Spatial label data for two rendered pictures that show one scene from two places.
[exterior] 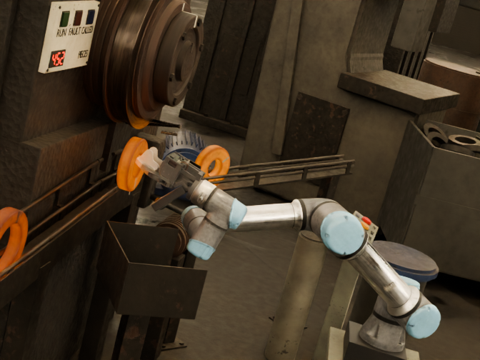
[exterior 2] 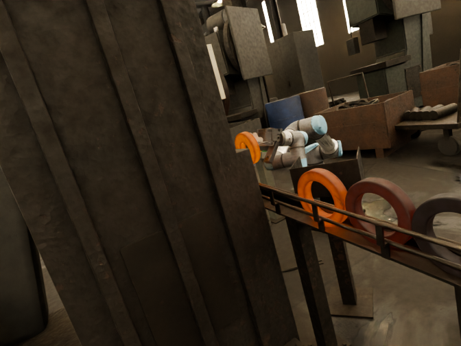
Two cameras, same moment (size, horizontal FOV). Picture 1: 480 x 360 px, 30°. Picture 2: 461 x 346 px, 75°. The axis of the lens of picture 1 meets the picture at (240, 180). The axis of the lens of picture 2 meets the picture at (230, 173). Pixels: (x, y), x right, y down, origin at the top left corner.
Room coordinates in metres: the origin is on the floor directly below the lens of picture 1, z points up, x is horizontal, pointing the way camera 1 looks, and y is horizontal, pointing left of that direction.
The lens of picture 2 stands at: (1.40, 1.24, 1.04)
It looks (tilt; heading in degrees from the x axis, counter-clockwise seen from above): 12 degrees down; 322
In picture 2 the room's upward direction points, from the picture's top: 16 degrees counter-clockwise
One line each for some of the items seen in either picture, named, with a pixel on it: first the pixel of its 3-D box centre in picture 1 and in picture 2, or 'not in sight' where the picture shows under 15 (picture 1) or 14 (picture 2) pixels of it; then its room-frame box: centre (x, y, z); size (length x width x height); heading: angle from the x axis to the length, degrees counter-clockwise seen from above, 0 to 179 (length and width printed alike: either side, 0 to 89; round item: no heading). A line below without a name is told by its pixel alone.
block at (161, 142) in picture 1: (141, 169); not in sight; (2.88, 0.33, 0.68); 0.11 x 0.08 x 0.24; 79
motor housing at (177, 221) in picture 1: (163, 285); not in sight; (2.95, 0.17, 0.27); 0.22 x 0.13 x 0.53; 169
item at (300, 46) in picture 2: not in sight; (298, 86); (5.43, -4.28, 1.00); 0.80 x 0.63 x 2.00; 174
